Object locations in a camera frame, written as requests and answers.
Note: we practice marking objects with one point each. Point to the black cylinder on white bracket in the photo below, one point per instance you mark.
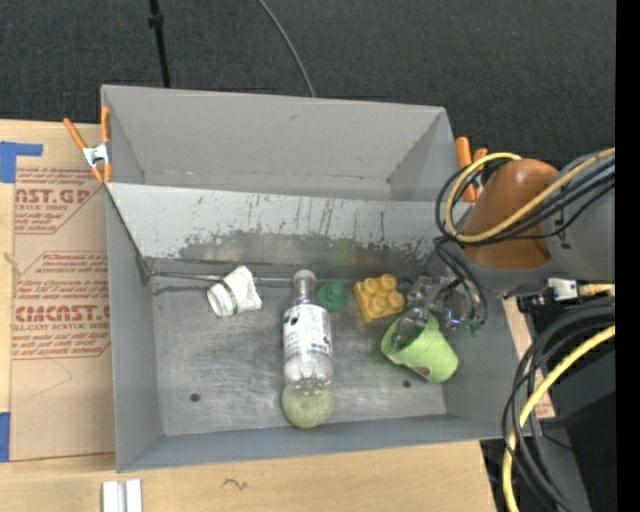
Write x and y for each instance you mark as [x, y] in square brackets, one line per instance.
[542, 298]

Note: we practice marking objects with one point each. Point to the green fuzzy ball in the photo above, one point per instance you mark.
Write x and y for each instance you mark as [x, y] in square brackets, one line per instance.
[306, 410]

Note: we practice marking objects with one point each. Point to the crumpled white paper cup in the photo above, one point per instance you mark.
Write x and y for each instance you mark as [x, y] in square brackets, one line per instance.
[235, 295]

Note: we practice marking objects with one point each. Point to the clear plastic bottle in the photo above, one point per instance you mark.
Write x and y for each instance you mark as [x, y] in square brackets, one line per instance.
[307, 335]

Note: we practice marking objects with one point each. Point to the light green cup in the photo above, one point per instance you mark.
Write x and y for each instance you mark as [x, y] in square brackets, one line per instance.
[430, 355]

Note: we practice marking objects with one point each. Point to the yellow toy brick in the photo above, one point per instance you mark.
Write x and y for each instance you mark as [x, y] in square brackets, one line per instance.
[378, 298]

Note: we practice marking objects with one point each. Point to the brown cardboard board red print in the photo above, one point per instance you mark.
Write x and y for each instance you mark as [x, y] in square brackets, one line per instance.
[55, 380]

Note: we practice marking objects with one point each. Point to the grey metal bin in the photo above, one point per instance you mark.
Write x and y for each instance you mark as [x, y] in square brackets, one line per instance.
[225, 360]

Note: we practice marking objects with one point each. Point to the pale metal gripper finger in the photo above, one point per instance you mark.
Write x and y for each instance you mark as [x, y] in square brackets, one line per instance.
[410, 327]
[417, 295]

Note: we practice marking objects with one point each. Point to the small green toy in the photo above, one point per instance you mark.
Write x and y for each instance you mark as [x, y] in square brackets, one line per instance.
[331, 296]

